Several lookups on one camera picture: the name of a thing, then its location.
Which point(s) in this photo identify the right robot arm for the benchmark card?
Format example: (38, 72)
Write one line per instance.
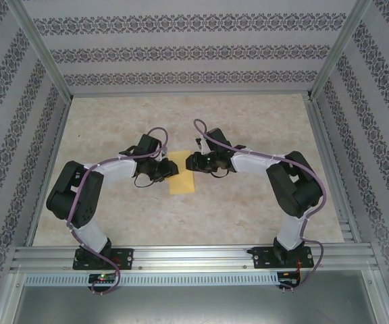
(289, 233)

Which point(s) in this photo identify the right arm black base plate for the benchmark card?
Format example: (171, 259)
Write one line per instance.
(262, 258)

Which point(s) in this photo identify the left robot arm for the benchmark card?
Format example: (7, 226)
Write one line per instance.
(95, 233)

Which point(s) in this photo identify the aluminium table edge rail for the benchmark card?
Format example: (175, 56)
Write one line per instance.
(334, 175)

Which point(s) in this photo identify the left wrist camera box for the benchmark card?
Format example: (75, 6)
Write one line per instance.
(163, 156)

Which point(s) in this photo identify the aluminium frame post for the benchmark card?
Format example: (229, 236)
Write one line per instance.
(341, 50)
(42, 50)

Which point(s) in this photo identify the aluminium mounting rail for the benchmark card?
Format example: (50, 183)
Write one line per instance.
(191, 256)

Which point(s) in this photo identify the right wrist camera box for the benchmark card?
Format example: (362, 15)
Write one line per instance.
(200, 143)

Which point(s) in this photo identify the grey sheet metal tray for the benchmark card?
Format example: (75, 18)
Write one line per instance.
(187, 305)

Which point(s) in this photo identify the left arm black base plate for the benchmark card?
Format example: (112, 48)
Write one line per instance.
(125, 258)

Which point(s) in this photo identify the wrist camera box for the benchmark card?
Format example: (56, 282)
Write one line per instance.
(163, 156)
(200, 143)

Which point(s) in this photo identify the yellow cloth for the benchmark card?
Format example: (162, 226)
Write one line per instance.
(181, 185)

